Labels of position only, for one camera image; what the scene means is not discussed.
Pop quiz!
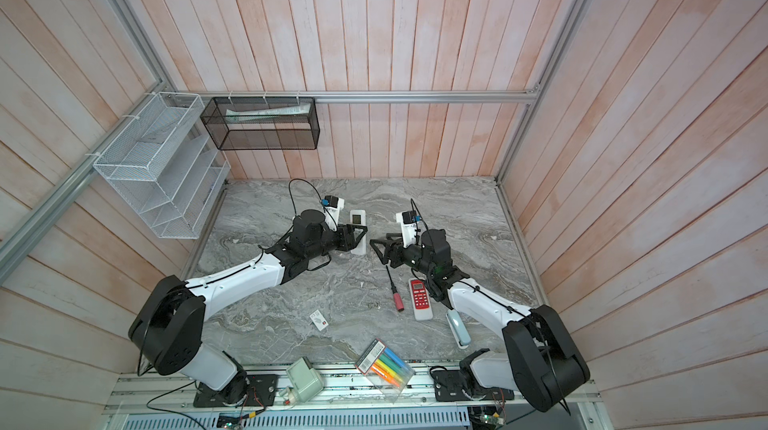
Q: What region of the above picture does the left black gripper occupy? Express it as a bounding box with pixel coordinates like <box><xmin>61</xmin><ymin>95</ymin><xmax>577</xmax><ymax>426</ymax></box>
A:
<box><xmin>306</xmin><ymin>223</ymin><xmax>368</xmax><ymax>259</ymax></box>

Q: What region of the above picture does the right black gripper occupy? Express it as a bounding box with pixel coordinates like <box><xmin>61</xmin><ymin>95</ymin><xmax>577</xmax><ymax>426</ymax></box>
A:
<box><xmin>372</xmin><ymin>232</ymin><xmax>436</xmax><ymax>280</ymax></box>

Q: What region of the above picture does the red handled screwdriver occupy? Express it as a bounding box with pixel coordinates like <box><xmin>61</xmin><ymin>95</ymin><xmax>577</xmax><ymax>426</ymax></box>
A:
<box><xmin>385</xmin><ymin>265</ymin><xmax>405</xmax><ymax>312</ymax></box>

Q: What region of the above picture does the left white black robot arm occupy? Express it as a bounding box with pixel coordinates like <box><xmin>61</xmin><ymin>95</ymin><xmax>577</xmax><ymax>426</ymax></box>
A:
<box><xmin>128</xmin><ymin>210</ymin><xmax>367</xmax><ymax>406</ymax></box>

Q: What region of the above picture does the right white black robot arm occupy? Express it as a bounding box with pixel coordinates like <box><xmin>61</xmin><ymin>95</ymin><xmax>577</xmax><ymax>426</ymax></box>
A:
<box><xmin>370</xmin><ymin>230</ymin><xmax>591</xmax><ymax>412</ymax></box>

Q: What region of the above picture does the red white remote control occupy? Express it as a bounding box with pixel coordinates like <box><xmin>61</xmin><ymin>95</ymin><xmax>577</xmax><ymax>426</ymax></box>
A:
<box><xmin>409</xmin><ymin>278</ymin><xmax>433</xmax><ymax>321</ymax></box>

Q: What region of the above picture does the small white card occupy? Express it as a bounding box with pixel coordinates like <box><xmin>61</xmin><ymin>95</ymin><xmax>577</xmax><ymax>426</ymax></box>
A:
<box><xmin>310</xmin><ymin>310</ymin><xmax>329</xmax><ymax>331</ymax></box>

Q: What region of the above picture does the clear box of markers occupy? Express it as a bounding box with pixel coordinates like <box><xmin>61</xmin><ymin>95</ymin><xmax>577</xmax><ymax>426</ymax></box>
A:
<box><xmin>355</xmin><ymin>339</ymin><xmax>415</xmax><ymax>402</ymax></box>

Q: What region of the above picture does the pale green square device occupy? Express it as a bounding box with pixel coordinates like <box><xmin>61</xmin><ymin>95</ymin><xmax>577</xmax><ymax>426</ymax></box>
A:
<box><xmin>285</xmin><ymin>357</ymin><xmax>324</xmax><ymax>403</ymax></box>

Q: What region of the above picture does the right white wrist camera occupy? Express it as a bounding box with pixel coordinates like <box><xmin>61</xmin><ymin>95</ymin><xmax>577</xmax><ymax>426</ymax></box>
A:
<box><xmin>395</xmin><ymin>210</ymin><xmax>420</xmax><ymax>248</ymax></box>

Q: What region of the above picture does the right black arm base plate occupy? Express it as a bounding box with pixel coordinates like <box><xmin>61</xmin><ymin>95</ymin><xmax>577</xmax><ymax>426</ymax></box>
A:
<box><xmin>429</xmin><ymin>366</ymin><xmax>515</xmax><ymax>403</ymax></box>

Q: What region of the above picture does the black wire mesh basket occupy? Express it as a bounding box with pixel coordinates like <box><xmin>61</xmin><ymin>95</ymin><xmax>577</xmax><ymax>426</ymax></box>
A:
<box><xmin>201</xmin><ymin>96</ymin><xmax>321</xmax><ymax>151</ymax></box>

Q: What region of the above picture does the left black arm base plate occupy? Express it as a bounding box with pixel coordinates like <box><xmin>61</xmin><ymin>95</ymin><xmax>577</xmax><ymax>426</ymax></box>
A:
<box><xmin>193</xmin><ymin>374</ymin><xmax>278</xmax><ymax>408</ymax></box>

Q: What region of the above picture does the white wire mesh shelf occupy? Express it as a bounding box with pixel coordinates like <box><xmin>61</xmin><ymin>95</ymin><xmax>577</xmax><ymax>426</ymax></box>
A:
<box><xmin>94</xmin><ymin>92</ymin><xmax>230</xmax><ymax>240</ymax></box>

